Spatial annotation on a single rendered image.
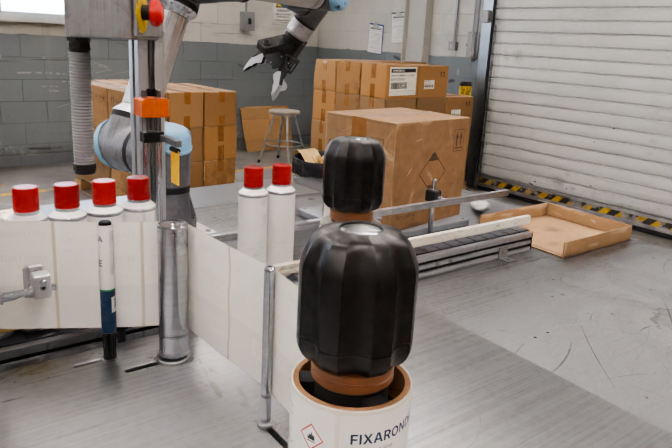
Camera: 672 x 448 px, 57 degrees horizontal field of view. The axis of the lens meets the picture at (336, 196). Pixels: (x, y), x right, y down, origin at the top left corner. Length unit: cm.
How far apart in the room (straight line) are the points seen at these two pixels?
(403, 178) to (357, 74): 340
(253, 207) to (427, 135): 64
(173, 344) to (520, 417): 44
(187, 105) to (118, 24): 359
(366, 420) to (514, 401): 43
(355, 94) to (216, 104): 108
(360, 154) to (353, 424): 43
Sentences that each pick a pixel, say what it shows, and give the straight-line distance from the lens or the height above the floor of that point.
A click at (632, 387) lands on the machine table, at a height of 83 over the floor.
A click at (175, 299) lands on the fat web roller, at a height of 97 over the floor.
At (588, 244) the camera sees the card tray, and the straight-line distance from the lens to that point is 165.
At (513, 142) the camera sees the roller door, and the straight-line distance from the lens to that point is 579.
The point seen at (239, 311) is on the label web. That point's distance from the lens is 74.
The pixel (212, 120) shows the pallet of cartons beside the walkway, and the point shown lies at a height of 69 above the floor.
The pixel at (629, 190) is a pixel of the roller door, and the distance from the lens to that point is 530.
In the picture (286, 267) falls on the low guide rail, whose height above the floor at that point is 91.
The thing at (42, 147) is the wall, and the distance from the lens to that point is 659.
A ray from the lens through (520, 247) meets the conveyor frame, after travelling 156.
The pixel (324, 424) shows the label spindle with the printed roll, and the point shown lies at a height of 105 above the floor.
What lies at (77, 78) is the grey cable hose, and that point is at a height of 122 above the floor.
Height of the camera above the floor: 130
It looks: 14 degrees down
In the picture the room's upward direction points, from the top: 3 degrees clockwise
